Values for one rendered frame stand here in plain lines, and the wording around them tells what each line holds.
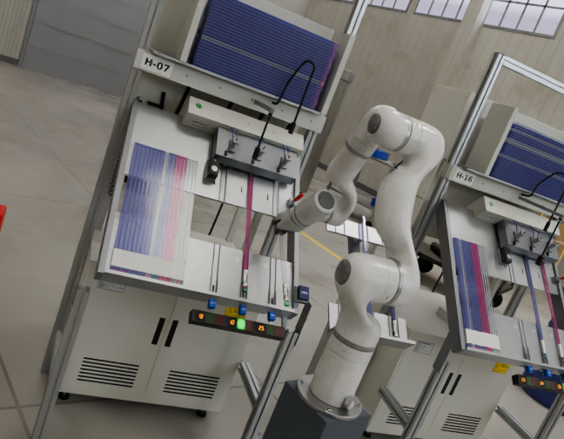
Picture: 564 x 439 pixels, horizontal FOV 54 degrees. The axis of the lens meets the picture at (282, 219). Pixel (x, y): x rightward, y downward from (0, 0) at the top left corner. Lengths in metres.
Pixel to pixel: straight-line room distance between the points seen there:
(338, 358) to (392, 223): 0.38
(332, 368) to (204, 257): 0.66
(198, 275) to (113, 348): 0.56
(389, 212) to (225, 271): 0.72
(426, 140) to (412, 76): 10.40
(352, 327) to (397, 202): 0.34
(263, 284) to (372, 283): 0.67
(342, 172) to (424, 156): 0.30
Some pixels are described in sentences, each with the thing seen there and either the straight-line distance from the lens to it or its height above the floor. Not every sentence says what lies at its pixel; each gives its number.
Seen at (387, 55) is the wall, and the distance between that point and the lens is 12.50.
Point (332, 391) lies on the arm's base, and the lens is 1.54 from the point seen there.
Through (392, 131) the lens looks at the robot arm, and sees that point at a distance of 1.46.
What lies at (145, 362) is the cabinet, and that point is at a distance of 2.36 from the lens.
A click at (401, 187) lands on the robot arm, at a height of 1.31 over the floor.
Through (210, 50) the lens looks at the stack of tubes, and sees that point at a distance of 2.14.
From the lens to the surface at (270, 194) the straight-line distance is 2.18.
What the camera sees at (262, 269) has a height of 0.81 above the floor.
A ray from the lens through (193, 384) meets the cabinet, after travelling 2.44.
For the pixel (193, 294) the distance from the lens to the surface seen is 1.89.
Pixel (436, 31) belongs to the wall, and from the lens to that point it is 11.94.
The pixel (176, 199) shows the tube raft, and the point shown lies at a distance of 2.00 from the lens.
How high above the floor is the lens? 1.44
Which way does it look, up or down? 13 degrees down
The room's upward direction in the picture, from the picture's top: 21 degrees clockwise
